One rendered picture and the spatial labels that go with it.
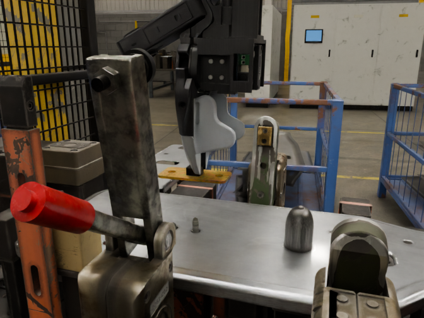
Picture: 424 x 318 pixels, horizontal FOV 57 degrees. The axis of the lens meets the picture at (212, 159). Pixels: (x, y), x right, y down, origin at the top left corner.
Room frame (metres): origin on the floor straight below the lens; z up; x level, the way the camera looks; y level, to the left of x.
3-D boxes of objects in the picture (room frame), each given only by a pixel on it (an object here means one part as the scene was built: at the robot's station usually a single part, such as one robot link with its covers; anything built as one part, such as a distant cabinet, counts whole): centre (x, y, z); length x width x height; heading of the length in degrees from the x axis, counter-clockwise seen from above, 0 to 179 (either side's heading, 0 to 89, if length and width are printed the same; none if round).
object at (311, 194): (2.76, -0.44, 0.47); 1.20 x 0.80 x 0.95; 168
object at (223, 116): (0.46, -0.01, 1.12); 0.06 x 0.03 x 0.09; 73
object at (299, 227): (0.41, -0.10, 1.02); 0.03 x 0.03 x 0.07
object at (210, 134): (0.42, 0.00, 1.13); 0.06 x 0.03 x 0.09; 73
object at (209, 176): (0.45, 0.02, 1.08); 0.08 x 0.04 x 0.01; 73
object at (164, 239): (0.30, 0.04, 1.06); 0.03 x 0.01 x 0.03; 163
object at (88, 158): (0.65, 0.24, 0.88); 0.08 x 0.08 x 0.36; 73
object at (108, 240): (0.32, 0.08, 1.06); 0.03 x 0.01 x 0.03; 163
